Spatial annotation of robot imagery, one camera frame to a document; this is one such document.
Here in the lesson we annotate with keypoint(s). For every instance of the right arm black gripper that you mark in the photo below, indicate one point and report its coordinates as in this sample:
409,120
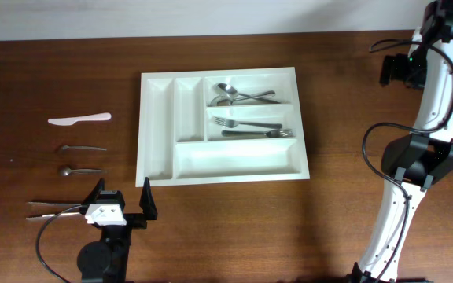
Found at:
396,62

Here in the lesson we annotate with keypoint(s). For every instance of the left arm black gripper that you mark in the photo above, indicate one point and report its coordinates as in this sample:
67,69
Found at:
138,221

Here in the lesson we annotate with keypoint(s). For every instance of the small metal teaspoon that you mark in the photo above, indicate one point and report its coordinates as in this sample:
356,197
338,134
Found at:
68,171

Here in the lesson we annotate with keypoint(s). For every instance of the small metal fork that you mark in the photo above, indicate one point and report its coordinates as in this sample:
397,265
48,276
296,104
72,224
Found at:
64,148

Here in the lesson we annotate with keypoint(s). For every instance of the metal spoon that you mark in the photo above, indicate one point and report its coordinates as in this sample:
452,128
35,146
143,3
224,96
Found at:
227,88
229,99

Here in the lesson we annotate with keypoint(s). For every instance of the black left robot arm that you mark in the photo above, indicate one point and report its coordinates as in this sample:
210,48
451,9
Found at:
106,260

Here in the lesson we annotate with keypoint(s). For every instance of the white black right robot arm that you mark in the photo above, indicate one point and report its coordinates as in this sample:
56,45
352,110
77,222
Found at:
412,164

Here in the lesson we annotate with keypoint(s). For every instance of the white plastic knife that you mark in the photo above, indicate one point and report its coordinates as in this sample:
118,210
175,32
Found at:
69,121

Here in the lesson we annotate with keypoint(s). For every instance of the white plastic cutlery tray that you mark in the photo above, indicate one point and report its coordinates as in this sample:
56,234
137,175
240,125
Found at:
179,144

